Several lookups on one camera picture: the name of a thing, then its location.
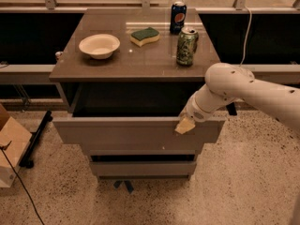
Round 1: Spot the cardboard box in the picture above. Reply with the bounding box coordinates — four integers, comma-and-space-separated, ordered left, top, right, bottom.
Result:
0, 104, 31, 188

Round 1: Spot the green soda can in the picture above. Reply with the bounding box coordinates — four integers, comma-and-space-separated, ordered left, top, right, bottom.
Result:
176, 27, 199, 67

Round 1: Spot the black floor stand bar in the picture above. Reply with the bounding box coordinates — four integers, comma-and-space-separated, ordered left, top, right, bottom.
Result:
19, 111, 53, 169

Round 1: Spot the white cable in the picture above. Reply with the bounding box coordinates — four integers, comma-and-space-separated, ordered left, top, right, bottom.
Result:
237, 7, 253, 67

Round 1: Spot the grey middle drawer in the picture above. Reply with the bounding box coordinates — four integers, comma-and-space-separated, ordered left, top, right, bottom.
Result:
82, 149, 201, 156

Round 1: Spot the green yellow sponge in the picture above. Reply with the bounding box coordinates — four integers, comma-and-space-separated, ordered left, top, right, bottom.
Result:
130, 27, 160, 47

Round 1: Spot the black bracket right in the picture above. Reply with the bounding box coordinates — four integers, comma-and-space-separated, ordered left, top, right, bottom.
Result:
226, 103, 237, 116

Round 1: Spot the grey drawer cabinet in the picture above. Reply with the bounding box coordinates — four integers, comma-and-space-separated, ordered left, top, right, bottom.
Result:
50, 8, 219, 180

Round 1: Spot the grey top drawer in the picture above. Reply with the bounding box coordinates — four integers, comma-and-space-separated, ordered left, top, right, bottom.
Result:
53, 82, 225, 150

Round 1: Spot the blue pepsi can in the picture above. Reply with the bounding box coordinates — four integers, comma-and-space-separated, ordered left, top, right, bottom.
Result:
170, 1, 187, 34

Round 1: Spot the grey bottom drawer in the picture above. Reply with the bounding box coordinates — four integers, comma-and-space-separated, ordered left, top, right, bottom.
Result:
90, 161, 196, 177

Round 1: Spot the grey drawer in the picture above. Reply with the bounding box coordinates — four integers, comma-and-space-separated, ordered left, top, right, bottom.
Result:
82, 149, 201, 156
53, 82, 225, 150
90, 161, 196, 177

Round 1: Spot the white paper bowl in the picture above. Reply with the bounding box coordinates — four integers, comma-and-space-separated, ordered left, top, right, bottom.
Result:
79, 34, 120, 60

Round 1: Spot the thin black cable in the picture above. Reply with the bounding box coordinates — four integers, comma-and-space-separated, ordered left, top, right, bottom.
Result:
0, 141, 46, 225

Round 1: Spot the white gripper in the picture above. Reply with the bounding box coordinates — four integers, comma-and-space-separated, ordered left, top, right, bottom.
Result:
175, 92, 215, 134

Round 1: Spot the small metal knob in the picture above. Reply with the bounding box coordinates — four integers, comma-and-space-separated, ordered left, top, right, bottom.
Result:
55, 52, 63, 61

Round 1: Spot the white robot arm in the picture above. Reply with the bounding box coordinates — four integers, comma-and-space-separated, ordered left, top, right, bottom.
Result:
176, 64, 300, 225

